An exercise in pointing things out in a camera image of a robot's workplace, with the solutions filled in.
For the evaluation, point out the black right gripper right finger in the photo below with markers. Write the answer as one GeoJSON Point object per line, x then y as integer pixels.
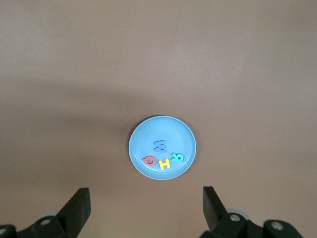
{"type": "Point", "coordinates": [213, 210]}

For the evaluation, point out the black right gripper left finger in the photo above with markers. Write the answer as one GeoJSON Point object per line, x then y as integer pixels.
{"type": "Point", "coordinates": [74, 213]}

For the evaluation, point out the teal uppercase letter R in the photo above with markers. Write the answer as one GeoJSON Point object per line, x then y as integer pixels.
{"type": "Point", "coordinates": [177, 158]}

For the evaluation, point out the yellow uppercase letter H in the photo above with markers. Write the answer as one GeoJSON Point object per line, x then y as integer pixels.
{"type": "Point", "coordinates": [164, 164]}

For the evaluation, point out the red uppercase letter Q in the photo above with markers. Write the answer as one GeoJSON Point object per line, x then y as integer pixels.
{"type": "Point", "coordinates": [148, 162]}

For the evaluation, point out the blue uppercase letter M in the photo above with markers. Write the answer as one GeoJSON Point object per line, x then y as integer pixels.
{"type": "Point", "coordinates": [159, 146]}

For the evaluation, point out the blue plate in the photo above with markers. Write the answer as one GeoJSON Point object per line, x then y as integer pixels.
{"type": "Point", "coordinates": [173, 134]}

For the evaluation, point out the brown table cover sheet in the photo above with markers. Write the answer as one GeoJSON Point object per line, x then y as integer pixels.
{"type": "Point", "coordinates": [158, 62]}

